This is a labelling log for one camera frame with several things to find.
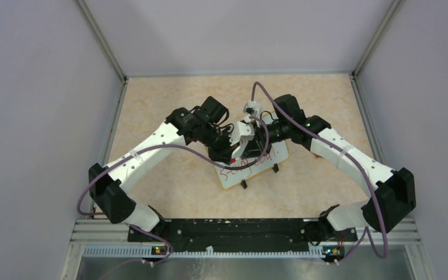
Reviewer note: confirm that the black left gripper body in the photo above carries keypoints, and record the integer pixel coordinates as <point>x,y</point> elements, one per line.
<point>220,145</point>

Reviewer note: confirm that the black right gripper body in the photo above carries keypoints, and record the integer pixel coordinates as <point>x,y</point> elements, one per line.
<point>261,133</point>

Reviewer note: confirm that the yellow framed whiteboard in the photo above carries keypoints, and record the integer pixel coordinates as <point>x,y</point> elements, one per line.
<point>243,169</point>

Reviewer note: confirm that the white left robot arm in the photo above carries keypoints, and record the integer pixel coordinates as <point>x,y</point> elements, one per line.
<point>110,185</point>

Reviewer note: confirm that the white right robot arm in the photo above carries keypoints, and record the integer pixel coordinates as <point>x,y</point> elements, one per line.
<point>390,192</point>

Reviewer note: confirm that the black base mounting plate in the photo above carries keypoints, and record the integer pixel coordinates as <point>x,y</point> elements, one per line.
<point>275,243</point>

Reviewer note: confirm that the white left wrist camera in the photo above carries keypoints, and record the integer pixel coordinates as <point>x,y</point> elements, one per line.
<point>240,136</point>

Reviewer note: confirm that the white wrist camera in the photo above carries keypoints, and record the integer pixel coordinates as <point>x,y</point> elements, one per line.
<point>240,136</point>
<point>253,108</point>

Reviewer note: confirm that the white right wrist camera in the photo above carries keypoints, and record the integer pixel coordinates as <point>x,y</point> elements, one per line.
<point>253,108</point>

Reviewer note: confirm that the white toothed cable duct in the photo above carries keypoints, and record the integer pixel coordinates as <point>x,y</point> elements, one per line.
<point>145,251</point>

